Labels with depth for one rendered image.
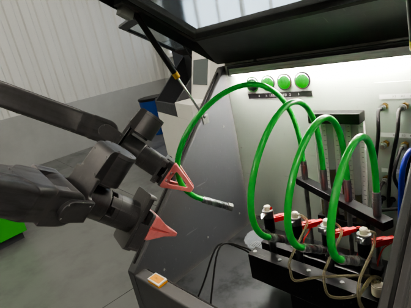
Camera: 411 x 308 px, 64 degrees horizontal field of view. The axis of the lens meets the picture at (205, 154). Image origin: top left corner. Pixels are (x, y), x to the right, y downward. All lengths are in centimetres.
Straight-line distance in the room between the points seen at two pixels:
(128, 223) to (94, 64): 697
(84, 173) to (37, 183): 10
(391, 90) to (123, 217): 70
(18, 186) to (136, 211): 21
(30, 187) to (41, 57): 677
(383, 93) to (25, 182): 81
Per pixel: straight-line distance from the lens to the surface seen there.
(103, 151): 53
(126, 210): 58
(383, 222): 82
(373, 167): 78
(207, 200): 87
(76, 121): 81
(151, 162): 81
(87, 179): 53
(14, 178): 45
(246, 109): 117
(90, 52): 749
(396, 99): 94
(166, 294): 93
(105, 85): 755
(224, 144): 119
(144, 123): 81
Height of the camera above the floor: 153
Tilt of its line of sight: 18 degrees down
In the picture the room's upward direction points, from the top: 12 degrees counter-clockwise
